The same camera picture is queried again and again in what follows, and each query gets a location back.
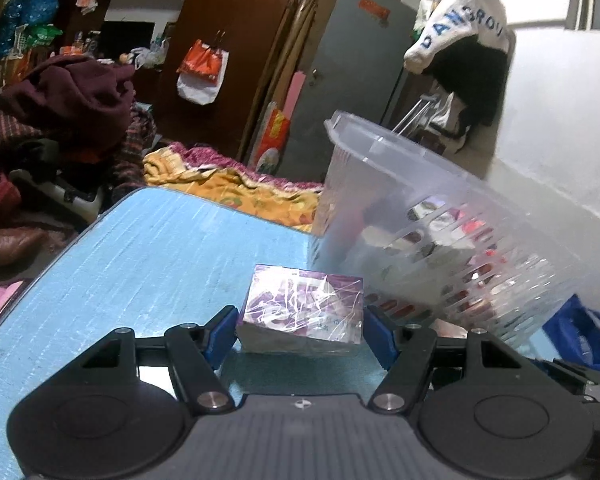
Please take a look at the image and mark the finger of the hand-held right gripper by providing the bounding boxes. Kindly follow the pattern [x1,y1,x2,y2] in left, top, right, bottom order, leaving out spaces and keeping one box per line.
[529,356,600,413]

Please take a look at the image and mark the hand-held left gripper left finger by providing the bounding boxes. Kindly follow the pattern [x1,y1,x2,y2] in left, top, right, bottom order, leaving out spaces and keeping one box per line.
[76,305,240,416]

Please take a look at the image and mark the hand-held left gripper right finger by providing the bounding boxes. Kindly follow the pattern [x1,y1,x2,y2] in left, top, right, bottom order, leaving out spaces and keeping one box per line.
[363,304,529,415]

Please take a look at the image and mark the purple plastic-wrapped box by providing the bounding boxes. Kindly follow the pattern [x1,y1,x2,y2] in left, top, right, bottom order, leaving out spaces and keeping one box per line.
[234,264,367,359]

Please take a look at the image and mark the white perforated plastic basket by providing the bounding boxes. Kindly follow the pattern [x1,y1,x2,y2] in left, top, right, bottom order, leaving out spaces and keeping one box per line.
[309,109,579,352]

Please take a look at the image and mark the blue fabric bag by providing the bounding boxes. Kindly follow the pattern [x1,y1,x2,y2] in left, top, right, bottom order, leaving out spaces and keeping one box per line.
[541,294,600,374]

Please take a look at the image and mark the floral blanket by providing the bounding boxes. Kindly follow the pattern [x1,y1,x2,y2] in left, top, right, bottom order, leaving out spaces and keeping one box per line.
[141,141,327,234]

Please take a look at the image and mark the red printed snack bag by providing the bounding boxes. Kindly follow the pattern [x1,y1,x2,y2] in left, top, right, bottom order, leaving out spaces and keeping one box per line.
[251,101,292,177]

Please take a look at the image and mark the pink board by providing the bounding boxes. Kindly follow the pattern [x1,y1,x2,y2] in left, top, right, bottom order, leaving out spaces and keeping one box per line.
[281,70,307,122]

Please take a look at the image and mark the orange and white plastic bag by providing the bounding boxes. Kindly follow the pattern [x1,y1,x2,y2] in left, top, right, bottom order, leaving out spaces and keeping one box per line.
[175,39,231,107]

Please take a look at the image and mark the maroon clothing pile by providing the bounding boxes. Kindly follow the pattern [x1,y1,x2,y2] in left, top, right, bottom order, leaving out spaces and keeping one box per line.
[2,54,137,153]

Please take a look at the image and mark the brown wooden wardrobe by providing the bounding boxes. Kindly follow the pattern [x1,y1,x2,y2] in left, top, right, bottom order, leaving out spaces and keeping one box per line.
[45,0,311,161]

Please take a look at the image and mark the white and black hanging garment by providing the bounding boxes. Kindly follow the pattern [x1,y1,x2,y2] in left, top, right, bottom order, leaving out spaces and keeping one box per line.
[403,0,517,154]

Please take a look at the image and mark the blue plastic bags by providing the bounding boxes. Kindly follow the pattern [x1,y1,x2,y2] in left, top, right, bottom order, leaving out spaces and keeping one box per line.
[0,0,64,62]

